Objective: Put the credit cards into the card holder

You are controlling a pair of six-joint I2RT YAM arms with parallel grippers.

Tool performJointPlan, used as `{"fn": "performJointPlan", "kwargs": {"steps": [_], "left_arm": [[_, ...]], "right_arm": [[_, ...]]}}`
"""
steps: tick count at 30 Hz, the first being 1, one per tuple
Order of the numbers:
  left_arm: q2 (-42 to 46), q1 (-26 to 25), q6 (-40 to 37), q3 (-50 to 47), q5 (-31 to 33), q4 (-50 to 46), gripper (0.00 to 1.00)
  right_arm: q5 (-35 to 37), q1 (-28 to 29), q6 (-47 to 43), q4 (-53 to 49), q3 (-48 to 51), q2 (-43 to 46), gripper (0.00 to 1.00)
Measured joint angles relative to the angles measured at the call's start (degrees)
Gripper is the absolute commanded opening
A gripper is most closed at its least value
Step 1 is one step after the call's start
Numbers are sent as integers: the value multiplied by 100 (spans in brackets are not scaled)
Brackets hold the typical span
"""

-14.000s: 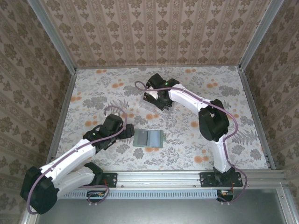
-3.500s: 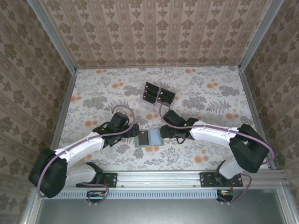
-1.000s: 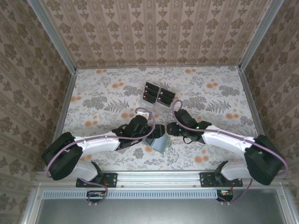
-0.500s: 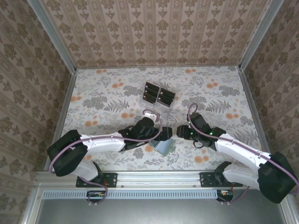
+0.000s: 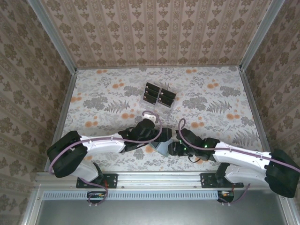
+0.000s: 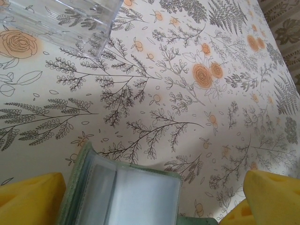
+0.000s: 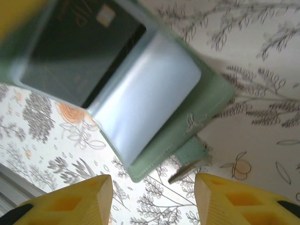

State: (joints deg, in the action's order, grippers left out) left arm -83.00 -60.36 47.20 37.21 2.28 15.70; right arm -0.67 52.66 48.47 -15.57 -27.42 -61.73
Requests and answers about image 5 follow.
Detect green card holder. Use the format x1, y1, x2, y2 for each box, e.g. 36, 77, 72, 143
150, 138, 175, 157

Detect clear acrylic card stand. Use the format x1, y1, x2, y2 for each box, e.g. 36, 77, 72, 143
139, 81, 177, 111

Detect grey metal sheet panel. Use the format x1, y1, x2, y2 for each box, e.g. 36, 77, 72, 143
35, 199, 289, 225

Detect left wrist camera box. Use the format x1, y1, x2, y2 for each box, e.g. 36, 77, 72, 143
142, 112, 157, 123

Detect aluminium mounting rail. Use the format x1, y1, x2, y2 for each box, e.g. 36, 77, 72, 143
34, 170, 288, 188

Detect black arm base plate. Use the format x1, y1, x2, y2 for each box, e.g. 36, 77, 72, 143
201, 172, 244, 189
76, 173, 118, 189

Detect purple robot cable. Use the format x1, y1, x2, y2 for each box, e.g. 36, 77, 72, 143
48, 110, 164, 208
178, 119, 300, 207

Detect grey slotted cable duct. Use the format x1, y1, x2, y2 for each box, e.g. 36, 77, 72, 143
43, 190, 235, 201

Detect black cable connector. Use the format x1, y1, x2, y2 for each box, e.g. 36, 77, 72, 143
217, 190, 235, 203
87, 191, 106, 204

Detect aluminium table side rail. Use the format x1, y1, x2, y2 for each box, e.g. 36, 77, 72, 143
241, 69, 278, 171
44, 70, 78, 173

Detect aluminium frame post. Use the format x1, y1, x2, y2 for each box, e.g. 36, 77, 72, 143
27, 0, 78, 74
239, 0, 286, 71

